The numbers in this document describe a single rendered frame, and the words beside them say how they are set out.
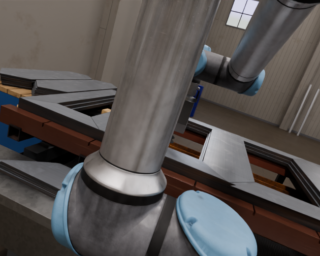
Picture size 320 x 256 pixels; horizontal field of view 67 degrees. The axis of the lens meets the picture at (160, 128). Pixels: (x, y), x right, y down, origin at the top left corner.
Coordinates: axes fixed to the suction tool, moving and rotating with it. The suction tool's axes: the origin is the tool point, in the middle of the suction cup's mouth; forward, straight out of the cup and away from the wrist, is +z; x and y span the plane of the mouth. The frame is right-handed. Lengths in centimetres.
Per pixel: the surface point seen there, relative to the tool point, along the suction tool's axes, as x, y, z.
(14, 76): -29, 83, 5
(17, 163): 16.8, 40.1, 18.0
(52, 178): 16.7, 27.9, 18.0
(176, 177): 8.6, -6.6, 7.4
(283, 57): -963, -260, -167
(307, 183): -27, -60, 5
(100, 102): -43, 43, 6
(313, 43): -948, -333, -241
